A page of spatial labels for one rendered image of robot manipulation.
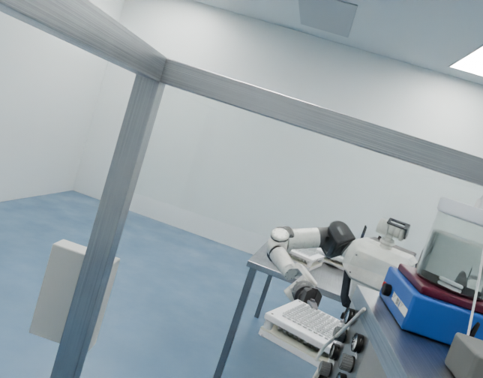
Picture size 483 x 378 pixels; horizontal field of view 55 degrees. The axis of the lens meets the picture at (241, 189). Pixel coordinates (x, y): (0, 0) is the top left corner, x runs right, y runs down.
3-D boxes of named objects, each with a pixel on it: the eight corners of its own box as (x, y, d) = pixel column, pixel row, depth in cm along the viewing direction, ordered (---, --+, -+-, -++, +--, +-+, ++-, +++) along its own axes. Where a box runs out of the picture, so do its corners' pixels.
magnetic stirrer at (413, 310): (372, 292, 106) (385, 256, 105) (461, 322, 106) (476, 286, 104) (393, 327, 87) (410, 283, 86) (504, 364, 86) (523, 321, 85)
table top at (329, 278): (282, 228, 402) (283, 224, 402) (407, 273, 381) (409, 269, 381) (245, 265, 256) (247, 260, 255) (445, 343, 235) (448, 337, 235)
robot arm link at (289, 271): (313, 280, 173) (296, 256, 183) (295, 295, 173) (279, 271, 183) (320, 286, 177) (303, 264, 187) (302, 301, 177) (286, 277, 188)
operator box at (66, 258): (39, 324, 130) (63, 238, 127) (96, 343, 129) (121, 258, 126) (28, 333, 124) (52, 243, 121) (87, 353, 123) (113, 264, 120)
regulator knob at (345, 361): (336, 364, 96) (343, 344, 95) (348, 367, 95) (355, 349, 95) (338, 372, 92) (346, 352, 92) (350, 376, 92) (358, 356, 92)
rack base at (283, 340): (332, 376, 126) (335, 368, 125) (258, 334, 137) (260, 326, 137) (358, 352, 147) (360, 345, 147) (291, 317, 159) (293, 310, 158)
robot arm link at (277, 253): (282, 262, 181) (261, 233, 196) (279, 281, 187) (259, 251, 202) (305, 257, 185) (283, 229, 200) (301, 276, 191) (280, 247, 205)
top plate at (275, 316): (339, 360, 125) (341, 353, 125) (262, 318, 137) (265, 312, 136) (363, 338, 146) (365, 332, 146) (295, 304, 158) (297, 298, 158)
